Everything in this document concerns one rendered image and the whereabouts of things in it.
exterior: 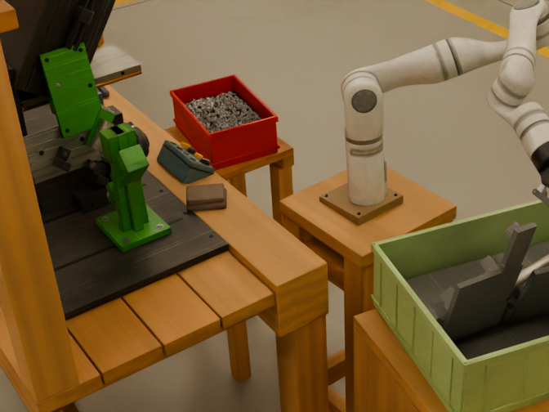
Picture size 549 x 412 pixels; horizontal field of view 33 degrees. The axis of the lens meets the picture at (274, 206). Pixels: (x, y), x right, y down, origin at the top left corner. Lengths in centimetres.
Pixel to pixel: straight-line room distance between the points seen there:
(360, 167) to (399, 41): 308
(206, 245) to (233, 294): 17
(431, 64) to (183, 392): 144
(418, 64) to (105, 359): 97
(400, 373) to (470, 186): 212
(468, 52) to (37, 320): 113
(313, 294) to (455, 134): 239
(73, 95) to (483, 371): 117
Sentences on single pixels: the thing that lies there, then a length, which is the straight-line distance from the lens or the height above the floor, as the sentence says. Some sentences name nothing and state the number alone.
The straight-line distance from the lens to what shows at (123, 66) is 253.
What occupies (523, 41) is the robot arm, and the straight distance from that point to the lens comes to 213.
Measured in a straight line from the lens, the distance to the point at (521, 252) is 185.
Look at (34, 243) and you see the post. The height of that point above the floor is 123.
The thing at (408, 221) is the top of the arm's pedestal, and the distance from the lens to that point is 233.
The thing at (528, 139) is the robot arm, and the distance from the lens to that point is 192.
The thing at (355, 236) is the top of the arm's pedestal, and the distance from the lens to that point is 228.
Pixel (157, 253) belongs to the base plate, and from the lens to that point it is 219.
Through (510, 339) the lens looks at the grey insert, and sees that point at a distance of 202.
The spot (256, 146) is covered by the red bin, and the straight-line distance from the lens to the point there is 267.
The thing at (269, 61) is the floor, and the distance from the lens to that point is 514.
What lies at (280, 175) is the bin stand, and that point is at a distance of 276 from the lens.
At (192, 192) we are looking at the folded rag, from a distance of 233.
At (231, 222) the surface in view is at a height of 90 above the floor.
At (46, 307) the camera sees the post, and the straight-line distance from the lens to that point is 179.
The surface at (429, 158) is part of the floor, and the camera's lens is 423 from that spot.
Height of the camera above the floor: 218
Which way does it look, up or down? 34 degrees down
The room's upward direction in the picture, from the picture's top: 4 degrees counter-clockwise
